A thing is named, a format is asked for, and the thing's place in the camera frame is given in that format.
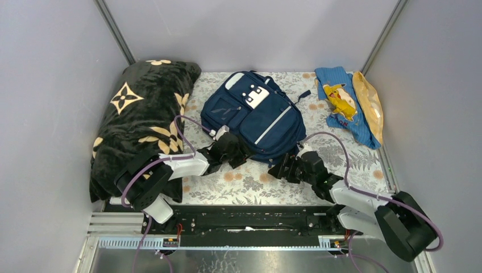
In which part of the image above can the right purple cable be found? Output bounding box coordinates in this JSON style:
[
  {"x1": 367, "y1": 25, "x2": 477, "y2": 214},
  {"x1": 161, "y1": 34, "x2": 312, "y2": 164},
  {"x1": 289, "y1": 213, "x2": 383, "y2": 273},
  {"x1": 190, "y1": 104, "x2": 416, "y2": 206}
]
[{"x1": 299, "y1": 131, "x2": 445, "y2": 273}]

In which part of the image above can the black floral plush blanket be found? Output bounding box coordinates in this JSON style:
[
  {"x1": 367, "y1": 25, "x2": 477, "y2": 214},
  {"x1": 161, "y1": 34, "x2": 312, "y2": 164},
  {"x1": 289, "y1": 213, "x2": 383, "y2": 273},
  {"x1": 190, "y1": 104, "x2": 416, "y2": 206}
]
[{"x1": 89, "y1": 59, "x2": 201, "y2": 202}]

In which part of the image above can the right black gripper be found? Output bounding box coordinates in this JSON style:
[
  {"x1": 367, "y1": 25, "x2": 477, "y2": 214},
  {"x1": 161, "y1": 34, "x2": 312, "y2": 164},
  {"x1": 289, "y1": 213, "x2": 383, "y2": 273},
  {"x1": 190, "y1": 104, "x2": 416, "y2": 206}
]
[{"x1": 267, "y1": 152, "x2": 315, "y2": 185}]

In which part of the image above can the blue Pikachu cloth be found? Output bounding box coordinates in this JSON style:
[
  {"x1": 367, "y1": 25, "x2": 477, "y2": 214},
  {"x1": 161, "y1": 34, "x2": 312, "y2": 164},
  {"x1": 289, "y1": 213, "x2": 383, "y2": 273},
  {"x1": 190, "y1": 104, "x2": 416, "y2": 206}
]
[{"x1": 314, "y1": 67, "x2": 382, "y2": 150}]

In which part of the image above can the floral white table mat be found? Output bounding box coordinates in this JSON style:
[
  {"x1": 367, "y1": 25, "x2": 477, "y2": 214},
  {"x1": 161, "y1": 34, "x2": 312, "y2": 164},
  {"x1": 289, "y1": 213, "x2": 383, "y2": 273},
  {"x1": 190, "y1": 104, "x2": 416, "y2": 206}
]
[{"x1": 182, "y1": 72, "x2": 389, "y2": 206}]

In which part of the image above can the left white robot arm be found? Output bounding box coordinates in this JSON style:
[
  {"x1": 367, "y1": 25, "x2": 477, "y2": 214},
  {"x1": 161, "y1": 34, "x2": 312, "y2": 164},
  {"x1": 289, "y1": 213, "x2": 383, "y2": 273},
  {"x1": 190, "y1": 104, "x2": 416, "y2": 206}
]
[{"x1": 114, "y1": 133, "x2": 254, "y2": 234}]

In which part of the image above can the navy blue student backpack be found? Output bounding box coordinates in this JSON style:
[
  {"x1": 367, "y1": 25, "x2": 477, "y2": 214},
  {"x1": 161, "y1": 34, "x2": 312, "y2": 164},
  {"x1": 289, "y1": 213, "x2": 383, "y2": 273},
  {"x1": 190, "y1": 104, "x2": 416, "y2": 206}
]
[{"x1": 200, "y1": 71, "x2": 306, "y2": 166}]

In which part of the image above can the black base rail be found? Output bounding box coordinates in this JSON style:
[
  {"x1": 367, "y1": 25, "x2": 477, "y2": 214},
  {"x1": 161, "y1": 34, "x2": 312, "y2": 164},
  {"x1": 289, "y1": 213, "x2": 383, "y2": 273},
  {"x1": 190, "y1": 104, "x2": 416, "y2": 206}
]
[{"x1": 103, "y1": 203, "x2": 364, "y2": 247}]

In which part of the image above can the yellow plastic bag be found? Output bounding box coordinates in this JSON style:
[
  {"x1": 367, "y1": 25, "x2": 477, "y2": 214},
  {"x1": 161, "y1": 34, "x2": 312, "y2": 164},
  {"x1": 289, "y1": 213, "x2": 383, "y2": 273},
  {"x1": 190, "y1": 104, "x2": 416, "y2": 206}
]
[{"x1": 352, "y1": 71, "x2": 384, "y2": 145}]

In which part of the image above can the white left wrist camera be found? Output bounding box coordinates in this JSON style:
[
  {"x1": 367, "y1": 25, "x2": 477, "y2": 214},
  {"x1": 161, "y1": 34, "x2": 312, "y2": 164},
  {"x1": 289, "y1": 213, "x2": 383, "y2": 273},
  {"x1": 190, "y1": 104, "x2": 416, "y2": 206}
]
[{"x1": 209, "y1": 125, "x2": 230, "y2": 141}]

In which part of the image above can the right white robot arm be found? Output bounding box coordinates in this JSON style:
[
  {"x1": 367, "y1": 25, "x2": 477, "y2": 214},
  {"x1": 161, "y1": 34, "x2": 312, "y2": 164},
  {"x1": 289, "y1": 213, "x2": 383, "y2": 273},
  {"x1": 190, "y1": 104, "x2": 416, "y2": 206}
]
[{"x1": 268, "y1": 151, "x2": 438, "y2": 262}]

